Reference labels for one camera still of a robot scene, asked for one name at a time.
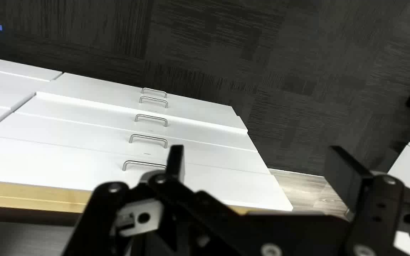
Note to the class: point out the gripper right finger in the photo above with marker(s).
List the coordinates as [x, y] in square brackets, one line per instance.
[379, 213]

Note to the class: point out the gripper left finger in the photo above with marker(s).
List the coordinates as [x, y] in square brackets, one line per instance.
[101, 213]

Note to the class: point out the white drawer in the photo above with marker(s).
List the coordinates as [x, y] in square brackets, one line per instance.
[101, 84]
[66, 133]
[84, 113]
[48, 160]
[101, 96]

